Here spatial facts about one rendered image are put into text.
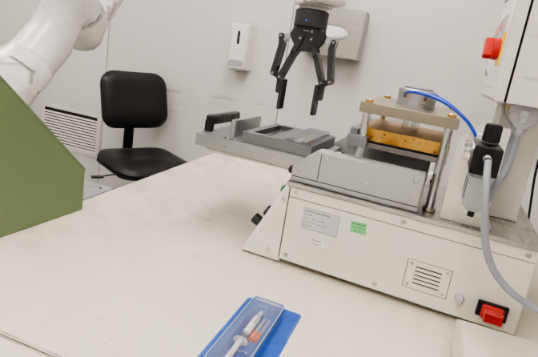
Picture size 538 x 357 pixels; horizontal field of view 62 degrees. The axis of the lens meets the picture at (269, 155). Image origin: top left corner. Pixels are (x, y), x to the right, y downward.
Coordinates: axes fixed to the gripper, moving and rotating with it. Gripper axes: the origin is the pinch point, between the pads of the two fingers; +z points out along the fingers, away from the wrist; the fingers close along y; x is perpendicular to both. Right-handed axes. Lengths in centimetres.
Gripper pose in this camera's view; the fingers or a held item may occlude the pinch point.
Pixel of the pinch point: (298, 100)
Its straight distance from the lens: 104.9
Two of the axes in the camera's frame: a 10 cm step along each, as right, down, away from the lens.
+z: -1.5, 9.6, 2.2
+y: -9.2, -2.2, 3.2
